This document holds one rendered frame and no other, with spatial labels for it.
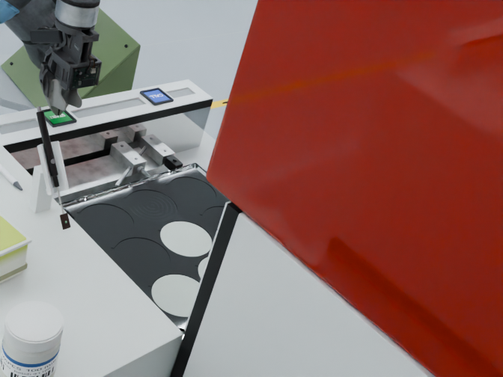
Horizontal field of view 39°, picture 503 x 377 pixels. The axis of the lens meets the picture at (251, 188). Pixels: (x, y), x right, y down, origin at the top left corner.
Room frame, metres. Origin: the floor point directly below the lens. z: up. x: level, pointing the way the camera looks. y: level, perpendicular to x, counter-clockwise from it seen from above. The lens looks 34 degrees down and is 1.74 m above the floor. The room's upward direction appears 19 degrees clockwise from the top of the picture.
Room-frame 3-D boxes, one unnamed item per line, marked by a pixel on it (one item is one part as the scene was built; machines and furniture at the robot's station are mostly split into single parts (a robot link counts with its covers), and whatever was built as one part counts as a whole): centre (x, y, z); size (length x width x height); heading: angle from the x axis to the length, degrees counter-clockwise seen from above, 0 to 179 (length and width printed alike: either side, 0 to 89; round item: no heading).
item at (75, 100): (1.19, 0.40, 1.01); 0.06 x 0.03 x 0.09; 56
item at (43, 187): (0.90, 0.31, 1.03); 0.06 x 0.04 x 0.13; 56
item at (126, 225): (1.04, 0.08, 0.90); 0.34 x 0.34 x 0.01; 56
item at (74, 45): (1.18, 0.40, 1.12); 0.09 x 0.08 x 0.12; 56
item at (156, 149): (1.30, 0.23, 0.89); 0.08 x 0.03 x 0.03; 56
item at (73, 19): (1.18, 0.41, 1.20); 0.08 x 0.08 x 0.05
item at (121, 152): (1.23, 0.27, 0.89); 0.08 x 0.03 x 0.03; 56
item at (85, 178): (1.17, 0.31, 0.87); 0.36 x 0.08 x 0.03; 146
